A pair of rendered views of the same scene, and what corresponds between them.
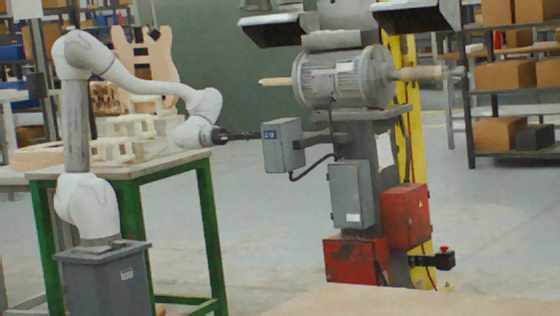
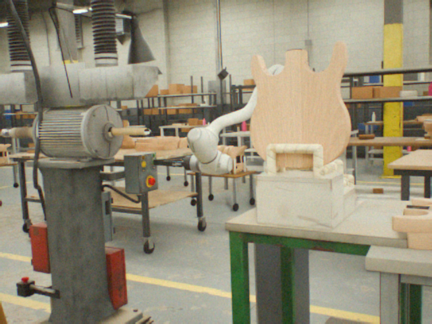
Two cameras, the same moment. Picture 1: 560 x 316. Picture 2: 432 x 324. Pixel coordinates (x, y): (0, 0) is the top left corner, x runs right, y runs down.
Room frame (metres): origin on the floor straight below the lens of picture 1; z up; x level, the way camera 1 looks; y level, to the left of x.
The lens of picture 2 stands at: (6.98, 0.56, 1.35)
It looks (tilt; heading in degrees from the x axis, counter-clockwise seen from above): 7 degrees down; 178
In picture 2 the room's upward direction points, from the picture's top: 2 degrees counter-clockwise
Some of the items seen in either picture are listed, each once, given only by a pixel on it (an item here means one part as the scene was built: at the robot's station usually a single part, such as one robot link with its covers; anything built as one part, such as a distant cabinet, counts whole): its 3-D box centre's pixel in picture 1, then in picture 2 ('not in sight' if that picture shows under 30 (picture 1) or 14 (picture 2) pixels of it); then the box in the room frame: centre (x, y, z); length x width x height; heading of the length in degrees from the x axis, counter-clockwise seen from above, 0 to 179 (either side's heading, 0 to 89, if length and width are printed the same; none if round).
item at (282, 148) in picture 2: not in sight; (293, 148); (5.39, 0.89, 1.20); 0.20 x 0.03 x 0.03; 57
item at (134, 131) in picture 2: (281, 81); (129, 131); (4.81, 0.26, 1.25); 0.18 x 0.03 x 0.03; 59
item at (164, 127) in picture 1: (154, 135); (300, 198); (5.35, 0.91, 1.02); 0.27 x 0.15 x 0.17; 58
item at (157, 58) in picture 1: (146, 69); (298, 109); (5.35, 0.91, 1.33); 0.35 x 0.04 x 0.40; 57
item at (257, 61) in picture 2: (163, 35); (262, 67); (5.28, 0.80, 1.48); 0.07 x 0.04 x 0.09; 57
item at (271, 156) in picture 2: not in sight; (271, 161); (5.34, 0.82, 1.15); 0.03 x 0.03 x 0.09
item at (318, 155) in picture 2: not in sight; (318, 163); (5.43, 0.96, 1.15); 0.03 x 0.03 x 0.09
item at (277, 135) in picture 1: (301, 151); (128, 178); (4.48, 0.19, 0.99); 0.24 x 0.21 x 0.26; 59
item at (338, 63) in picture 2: (120, 36); (335, 57); (5.42, 1.02, 1.49); 0.07 x 0.04 x 0.10; 57
